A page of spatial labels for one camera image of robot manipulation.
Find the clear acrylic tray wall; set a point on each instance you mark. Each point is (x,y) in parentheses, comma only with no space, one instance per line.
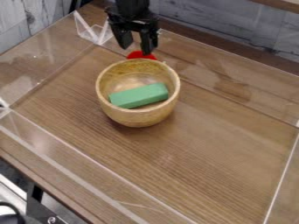
(217,164)

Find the black metal table frame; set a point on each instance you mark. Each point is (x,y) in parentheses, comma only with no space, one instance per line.
(41,211)

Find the green rectangular block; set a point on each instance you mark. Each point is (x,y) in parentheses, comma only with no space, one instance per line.
(140,96)

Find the red fruit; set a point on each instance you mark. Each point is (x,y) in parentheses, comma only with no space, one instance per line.
(140,55)

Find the clear acrylic corner bracket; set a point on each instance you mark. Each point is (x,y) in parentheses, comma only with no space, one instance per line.
(97,34)

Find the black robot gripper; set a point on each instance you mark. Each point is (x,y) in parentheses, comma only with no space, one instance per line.
(130,15)

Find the wooden bowl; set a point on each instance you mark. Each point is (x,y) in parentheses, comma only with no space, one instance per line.
(136,73)

